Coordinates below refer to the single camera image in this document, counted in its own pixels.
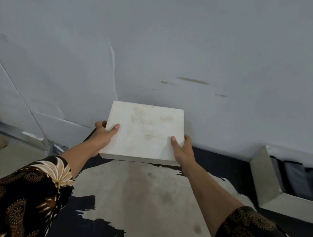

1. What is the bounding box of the white box lid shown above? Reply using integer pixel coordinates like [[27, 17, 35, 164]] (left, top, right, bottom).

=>
[[99, 100, 188, 167]]

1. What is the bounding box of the metal bracket frame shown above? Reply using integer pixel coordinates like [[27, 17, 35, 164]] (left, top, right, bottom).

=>
[[0, 118, 71, 157]]

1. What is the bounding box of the person's left forearm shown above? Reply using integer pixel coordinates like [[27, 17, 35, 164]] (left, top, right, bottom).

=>
[[57, 138, 100, 181]]

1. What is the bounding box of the person's right forearm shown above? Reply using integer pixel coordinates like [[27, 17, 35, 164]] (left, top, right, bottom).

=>
[[179, 164, 249, 237]]

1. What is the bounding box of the person's right hand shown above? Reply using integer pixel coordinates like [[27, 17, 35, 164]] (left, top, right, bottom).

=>
[[167, 134, 199, 176]]

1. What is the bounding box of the person's patterned left sleeve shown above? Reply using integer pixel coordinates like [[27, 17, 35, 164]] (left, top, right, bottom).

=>
[[0, 150, 76, 237]]

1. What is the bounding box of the person's left hand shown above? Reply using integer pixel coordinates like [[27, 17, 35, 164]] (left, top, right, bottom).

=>
[[84, 119, 121, 159]]

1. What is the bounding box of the white box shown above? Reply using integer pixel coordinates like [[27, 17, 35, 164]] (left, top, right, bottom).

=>
[[244, 144, 313, 226]]

